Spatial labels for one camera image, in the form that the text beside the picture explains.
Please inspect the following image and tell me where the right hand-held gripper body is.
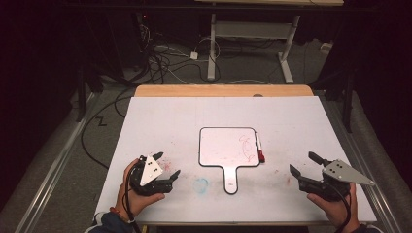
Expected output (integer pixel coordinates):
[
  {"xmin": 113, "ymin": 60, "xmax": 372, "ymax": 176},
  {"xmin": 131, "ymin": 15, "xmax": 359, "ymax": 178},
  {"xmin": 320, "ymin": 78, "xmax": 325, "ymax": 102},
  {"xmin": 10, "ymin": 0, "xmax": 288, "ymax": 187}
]
[{"xmin": 297, "ymin": 158, "xmax": 376, "ymax": 202}]

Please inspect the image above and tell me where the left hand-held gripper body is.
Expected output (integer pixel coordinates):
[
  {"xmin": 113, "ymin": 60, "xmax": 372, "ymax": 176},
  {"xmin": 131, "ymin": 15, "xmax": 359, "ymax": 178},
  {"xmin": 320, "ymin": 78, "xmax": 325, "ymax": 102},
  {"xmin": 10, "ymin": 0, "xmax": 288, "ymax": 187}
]
[{"xmin": 129, "ymin": 154, "xmax": 174, "ymax": 197}]

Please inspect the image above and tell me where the red whiteboard marker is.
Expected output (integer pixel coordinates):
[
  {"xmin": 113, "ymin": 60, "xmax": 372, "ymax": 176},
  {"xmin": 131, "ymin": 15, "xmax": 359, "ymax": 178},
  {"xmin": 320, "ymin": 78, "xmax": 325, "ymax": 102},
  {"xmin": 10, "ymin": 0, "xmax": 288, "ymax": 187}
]
[{"xmin": 254, "ymin": 130, "xmax": 266, "ymax": 164}]

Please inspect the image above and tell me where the small whiteboard with handle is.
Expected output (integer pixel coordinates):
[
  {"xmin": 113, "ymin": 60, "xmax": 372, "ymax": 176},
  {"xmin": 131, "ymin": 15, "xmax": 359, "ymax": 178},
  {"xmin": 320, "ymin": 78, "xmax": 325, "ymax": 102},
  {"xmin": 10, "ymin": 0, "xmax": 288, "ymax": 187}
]
[{"xmin": 197, "ymin": 126, "xmax": 262, "ymax": 195}]

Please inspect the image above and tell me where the person's left hand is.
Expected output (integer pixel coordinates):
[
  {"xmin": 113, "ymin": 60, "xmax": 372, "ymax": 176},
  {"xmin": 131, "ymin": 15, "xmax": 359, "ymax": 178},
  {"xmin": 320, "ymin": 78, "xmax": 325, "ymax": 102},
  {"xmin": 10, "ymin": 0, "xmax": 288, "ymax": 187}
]
[{"xmin": 115, "ymin": 158, "xmax": 166, "ymax": 222}]

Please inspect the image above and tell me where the person's right hand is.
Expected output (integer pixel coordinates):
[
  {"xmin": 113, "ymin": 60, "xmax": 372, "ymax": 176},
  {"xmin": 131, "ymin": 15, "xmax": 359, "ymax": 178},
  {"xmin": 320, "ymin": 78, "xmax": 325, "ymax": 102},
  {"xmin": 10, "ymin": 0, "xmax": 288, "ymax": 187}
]
[{"xmin": 306, "ymin": 183, "xmax": 361, "ymax": 232}]

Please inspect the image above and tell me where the large white table sheet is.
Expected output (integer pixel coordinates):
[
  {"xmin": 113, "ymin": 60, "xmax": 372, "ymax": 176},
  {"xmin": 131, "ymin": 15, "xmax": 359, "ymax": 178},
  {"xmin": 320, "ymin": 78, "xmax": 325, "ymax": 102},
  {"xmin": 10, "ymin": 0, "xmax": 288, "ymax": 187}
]
[{"xmin": 93, "ymin": 95, "xmax": 378, "ymax": 224}]

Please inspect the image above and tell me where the wooden table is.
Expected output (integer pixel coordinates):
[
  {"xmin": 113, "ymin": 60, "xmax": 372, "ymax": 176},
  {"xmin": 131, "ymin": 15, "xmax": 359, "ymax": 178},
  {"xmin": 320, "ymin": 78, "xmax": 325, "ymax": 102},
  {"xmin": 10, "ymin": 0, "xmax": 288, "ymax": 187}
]
[{"xmin": 134, "ymin": 84, "xmax": 368, "ymax": 227}]

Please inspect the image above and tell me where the black stand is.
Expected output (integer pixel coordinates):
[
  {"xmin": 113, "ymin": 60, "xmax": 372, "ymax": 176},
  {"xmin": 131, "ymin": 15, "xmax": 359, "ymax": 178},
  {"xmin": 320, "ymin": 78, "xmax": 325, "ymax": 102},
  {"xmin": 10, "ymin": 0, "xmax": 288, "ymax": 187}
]
[{"xmin": 76, "ymin": 64, "xmax": 105, "ymax": 123}]

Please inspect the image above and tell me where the white-framed desk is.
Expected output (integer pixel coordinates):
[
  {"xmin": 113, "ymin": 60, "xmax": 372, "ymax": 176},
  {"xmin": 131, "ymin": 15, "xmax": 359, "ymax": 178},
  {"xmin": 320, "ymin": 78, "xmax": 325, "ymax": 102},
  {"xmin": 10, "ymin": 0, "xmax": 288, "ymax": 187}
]
[{"xmin": 193, "ymin": 0, "xmax": 345, "ymax": 84}]

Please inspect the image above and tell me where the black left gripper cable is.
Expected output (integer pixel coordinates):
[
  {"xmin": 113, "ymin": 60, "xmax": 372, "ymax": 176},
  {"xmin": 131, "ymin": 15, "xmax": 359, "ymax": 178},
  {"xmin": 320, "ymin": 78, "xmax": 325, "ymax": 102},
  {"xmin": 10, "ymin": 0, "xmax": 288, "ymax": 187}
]
[{"xmin": 123, "ymin": 161, "xmax": 144, "ymax": 233}]

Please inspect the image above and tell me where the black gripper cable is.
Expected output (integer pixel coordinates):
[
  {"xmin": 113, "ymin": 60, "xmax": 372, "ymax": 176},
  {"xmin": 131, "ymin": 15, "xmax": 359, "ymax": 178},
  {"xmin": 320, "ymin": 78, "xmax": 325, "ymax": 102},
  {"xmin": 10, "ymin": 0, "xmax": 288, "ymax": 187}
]
[
  {"xmin": 123, "ymin": 161, "xmax": 144, "ymax": 233},
  {"xmin": 329, "ymin": 183, "xmax": 354, "ymax": 233}
]

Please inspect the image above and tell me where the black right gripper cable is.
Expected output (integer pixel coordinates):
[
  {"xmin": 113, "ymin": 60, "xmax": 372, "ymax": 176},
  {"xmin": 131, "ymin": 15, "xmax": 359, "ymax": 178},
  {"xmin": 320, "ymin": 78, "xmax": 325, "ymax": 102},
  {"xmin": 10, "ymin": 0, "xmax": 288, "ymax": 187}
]
[{"xmin": 329, "ymin": 183, "xmax": 354, "ymax": 233}]

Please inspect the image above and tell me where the metal floor rail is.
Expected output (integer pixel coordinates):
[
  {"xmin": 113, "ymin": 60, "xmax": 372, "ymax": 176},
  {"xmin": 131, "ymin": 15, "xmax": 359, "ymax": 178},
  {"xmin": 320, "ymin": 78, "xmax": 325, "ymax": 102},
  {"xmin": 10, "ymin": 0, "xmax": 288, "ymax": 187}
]
[
  {"xmin": 319, "ymin": 96, "xmax": 402, "ymax": 233},
  {"xmin": 14, "ymin": 93, "xmax": 98, "ymax": 233}
]

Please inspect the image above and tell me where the long black floor cable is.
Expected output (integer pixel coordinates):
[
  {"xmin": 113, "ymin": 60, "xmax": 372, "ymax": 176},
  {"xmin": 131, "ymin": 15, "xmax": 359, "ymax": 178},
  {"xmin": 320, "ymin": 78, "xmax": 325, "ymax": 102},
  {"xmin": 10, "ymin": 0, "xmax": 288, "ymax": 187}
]
[{"xmin": 80, "ymin": 86, "xmax": 137, "ymax": 171}]

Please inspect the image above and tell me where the tangle of black floor cables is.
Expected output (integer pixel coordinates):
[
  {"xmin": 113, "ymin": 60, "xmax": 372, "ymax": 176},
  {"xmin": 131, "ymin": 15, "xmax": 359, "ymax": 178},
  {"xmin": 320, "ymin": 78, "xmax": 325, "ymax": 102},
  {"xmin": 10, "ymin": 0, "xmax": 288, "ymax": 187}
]
[{"xmin": 139, "ymin": 23, "xmax": 223, "ymax": 85}]

